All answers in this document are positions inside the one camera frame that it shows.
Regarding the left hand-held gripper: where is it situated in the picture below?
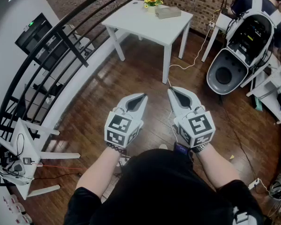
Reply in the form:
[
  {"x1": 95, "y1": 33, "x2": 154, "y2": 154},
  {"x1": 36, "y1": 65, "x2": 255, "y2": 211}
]
[{"x1": 104, "y1": 92, "x2": 148, "y2": 149}]

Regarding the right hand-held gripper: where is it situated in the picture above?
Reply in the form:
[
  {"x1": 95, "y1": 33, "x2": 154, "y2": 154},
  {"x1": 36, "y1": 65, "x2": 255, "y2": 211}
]
[{"x1": 167, "y1": 86, "x2": 216, "y2": 149}]

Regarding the beige box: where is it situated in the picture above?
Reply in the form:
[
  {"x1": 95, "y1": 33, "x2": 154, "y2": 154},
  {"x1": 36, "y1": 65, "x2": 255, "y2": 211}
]
[{"x1": 155, "y1": 6, "x2": 182, "y2": 20}]

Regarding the person's right forearm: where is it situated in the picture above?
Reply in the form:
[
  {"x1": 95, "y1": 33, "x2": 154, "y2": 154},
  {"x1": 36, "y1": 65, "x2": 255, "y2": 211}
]
[{"x1": 196, "y1": 143, "x2": 241, "y2": 193}]

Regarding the person's left forearm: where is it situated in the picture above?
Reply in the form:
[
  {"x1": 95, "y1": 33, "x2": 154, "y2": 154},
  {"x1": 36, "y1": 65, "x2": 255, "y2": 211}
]
[{"x1": 75, "y1": 146, "x2": 127, "y2": 198}]

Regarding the purple device on belt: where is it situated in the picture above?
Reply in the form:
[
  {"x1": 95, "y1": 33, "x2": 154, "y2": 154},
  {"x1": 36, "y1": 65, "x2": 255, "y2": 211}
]
[{"x1": 173, "y1": 141, "x2": 191, "y2": 157}]

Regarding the silver metal wristwatch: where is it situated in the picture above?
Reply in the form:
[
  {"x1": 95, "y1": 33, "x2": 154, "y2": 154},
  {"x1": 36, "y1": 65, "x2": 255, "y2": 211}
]
[{"x1": 191, "y1": 142, "x2": 209, "y2": 153}]

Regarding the white square table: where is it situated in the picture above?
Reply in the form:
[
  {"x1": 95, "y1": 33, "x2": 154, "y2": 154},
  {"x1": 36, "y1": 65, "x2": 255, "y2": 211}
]
[{"x1": 101, "y1": 0, "x2": 194, "y2": 84}]

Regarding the white narrow desk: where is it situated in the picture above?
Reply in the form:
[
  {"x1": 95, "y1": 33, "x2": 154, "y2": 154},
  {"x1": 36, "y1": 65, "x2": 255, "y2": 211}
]
[{"x1": 200, "y1": 12, "x2": 236, "y2": 63}]

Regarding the white shelf rack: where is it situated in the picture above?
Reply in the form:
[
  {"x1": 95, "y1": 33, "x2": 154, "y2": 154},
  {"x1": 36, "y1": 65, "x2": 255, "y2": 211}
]
[{"x1": 245, "y1": 59, "x2": 281, "y2": 125}]

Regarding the person's black shirt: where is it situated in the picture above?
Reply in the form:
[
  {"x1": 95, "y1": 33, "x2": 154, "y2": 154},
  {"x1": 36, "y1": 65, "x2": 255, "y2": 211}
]
[{"x1": 63, "y1": 148, "x2": 269, "y2": 225}]

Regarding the black metal railing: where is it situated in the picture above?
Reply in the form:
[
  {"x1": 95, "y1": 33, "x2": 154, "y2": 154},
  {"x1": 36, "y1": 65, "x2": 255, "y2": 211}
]
[{"x1": 0, "y1": 0, "x2": 141, "y2": 188}]

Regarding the yellow sunflower bouquet in pot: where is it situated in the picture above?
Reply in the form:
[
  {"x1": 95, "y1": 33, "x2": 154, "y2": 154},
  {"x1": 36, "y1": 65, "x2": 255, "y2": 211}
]
[{"x1": 143, "y1": 0, "x2": 164, "y2": 14}]

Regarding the black router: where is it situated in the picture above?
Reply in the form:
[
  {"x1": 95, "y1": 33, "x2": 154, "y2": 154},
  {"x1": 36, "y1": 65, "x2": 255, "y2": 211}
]
[{"x1": 221, "y1": 0, "x2": 235, "y2": 16}]

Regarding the white power strip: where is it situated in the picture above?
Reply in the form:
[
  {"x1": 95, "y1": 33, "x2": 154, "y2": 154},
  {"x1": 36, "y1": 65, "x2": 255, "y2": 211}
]
[{"x1": 247, "y1": 177, "x2": 263, "y2": 190}]

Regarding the small white side table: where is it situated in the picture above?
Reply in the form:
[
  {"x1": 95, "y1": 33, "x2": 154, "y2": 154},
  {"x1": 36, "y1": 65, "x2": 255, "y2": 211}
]
[{"x1": 0, "y1": 118, "x2": 81, "y2": 201}]

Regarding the grey gripper on side table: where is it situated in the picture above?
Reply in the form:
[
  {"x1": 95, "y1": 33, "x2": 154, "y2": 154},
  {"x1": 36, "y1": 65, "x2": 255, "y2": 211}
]
[{"x1": 0, "y1": 158, "x2": 30, "y2": 186}]

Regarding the white power cable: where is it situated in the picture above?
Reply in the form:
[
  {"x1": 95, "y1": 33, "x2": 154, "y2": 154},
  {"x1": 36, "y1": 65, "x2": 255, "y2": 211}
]
[{"x1": 166, "y1": 8, "x2": 222, "y2": 89}]

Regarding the brown bead bracelet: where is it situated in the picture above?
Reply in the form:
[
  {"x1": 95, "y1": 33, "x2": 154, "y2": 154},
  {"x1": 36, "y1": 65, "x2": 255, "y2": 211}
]
[{"x1": 105, "y1": 141, "x2": 127, "y2": 155}]

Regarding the black wall cabinet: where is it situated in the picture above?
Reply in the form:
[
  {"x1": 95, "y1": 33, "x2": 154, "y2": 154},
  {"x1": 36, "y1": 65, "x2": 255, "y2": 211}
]
[{"x1": 14, "y1": 12, "x2": 63, "y2": 56}]

